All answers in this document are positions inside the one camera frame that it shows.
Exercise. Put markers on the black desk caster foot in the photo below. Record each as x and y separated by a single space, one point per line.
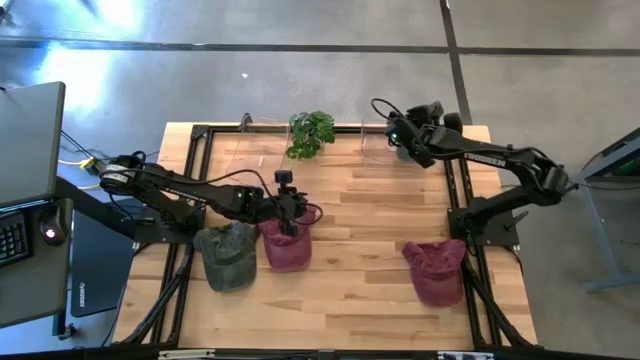
65 331

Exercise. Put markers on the grey metal table frame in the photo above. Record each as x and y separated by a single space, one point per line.
595 225

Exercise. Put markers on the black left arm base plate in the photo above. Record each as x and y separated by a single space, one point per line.
150 232

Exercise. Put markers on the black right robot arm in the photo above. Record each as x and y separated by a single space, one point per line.
500 159

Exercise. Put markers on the green artificial plant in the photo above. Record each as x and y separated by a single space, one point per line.
310 134

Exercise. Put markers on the maroon baseball cap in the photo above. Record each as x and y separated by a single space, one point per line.
287 250
437 272

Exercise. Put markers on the black desk support beam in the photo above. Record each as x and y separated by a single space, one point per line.
85 202

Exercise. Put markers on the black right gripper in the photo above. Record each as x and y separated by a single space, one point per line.
425 115

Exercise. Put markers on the grey side desk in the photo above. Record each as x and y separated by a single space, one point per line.
35 285

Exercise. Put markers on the grey laptop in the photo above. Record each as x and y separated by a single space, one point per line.
30 145

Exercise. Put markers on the clear acrylic hat stand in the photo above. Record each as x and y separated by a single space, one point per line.
245 122
370 145

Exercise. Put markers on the black keyboard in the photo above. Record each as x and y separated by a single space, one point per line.
11 240

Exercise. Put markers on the black computer mouse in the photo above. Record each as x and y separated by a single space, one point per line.
51 230

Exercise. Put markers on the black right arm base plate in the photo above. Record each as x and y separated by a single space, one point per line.
500 235

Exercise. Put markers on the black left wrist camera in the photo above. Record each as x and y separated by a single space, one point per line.
283 177

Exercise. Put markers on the black aluminium table frame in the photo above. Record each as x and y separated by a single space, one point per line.
350 129

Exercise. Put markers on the black laptop below table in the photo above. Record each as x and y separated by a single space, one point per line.
97 280

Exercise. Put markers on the white label strip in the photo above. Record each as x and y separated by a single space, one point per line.
465 356
186 354

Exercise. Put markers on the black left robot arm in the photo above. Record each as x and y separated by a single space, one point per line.
165 182

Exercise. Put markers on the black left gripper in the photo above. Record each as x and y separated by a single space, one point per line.
290 207

